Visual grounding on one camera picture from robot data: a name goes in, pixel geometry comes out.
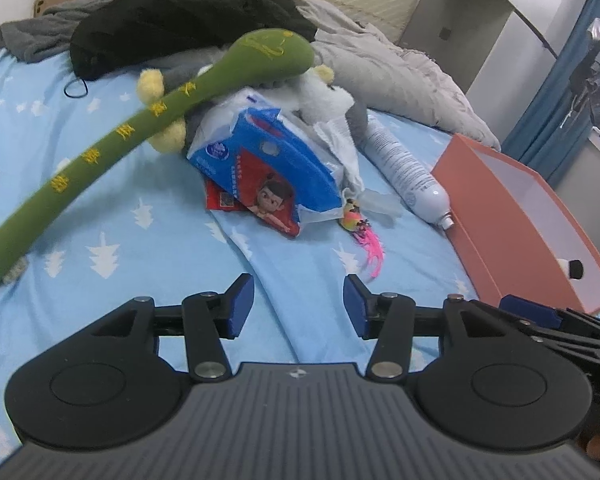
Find pink cardboard box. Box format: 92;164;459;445
432;136;600;314

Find hanging clothes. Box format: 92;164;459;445
560;18;600;128

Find black hair tie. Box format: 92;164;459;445
63;79;91;100

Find white spray bottle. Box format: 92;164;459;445
360;116;454;231

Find black white panda plush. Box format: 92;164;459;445
557;258;584;281

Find green long plush stick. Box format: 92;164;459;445
0;29;314;284

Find blue tissue pack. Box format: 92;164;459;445
186;88;343;237

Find grey duvet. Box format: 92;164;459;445
0;0;501;150

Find clear plastic cap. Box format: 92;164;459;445
358;188;403;219

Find grey wardrobe shelf unit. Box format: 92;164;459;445
398;0;562;109

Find white towel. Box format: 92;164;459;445
313;116;365;195

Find black clothing pile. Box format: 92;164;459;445
69;0;317;81

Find pink tassel toy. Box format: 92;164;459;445
339;198;385;278

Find blue curtain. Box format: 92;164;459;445
502;0;600;188

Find grey white penguin plush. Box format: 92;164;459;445
136;54;368;155

